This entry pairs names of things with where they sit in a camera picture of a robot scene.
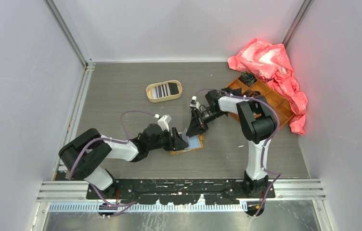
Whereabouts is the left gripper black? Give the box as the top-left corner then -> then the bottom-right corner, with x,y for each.
147,127 -> 188,151

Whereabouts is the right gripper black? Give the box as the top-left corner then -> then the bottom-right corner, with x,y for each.
186,108 -> 226,138

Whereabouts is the orange card holder wallet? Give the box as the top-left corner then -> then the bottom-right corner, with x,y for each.
169,129 -> 205,155

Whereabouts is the black credit card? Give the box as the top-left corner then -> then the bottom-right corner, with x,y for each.
168,82 -> 180,95

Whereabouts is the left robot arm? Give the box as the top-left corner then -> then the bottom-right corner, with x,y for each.
59,124 -> 189,199

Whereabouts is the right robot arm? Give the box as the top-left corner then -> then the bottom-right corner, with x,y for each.
185,88 -> 278,198

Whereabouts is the stack of striped cards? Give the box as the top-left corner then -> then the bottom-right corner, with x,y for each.
151,84 -> 170,99

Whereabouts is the beige oval tray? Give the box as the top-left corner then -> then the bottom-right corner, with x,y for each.
146,80 -> 183,103

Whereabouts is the dark rolled item left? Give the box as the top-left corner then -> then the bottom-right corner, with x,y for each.
221,87 -> 242,97

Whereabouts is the dark rolled item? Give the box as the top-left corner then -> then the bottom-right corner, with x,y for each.
243,90 -> 261,98
239,71 -> 257,87
221,87 -> 242,97

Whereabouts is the dark rolled item right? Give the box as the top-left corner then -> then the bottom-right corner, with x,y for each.
243,90 -> 261,98

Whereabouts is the dark rolled item upper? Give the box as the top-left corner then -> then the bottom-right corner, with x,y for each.
239,71 -> 257,87

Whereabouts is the orange compartment organizer box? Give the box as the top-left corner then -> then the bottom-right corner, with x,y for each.
227,78 -> 295,128

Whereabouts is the pink plastic bag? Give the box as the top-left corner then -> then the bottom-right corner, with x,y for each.
227,38 -> 308,135

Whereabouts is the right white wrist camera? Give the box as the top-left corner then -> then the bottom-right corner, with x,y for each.
190,96 -> 201,111

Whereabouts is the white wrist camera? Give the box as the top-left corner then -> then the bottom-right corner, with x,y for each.
154,114 -> 172,131
190,96 -> 201,111

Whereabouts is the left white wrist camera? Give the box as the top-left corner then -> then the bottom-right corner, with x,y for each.
154,114 -> 172,131

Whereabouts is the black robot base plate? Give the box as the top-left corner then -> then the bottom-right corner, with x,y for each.
101,179 -> 275,205

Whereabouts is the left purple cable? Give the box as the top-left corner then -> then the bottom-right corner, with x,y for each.
68,110 -> 159,179

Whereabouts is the aluminium front rail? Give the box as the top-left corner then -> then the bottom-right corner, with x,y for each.
37,179 -> 326,216

